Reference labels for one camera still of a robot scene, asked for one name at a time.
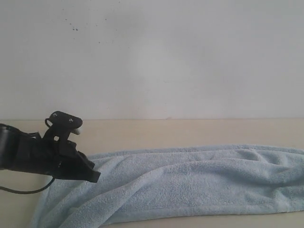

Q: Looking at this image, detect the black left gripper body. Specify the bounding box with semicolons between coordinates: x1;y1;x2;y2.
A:
14;133;82;180

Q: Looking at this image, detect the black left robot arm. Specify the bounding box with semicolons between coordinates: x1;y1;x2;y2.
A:
0;124;101;183

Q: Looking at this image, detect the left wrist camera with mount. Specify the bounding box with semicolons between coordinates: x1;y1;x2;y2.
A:
43;111;83;158

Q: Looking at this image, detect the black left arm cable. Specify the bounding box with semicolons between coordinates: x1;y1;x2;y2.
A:
0;177;57;195

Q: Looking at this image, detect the light blue terry towel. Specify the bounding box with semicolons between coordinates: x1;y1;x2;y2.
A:
30;145;304;228

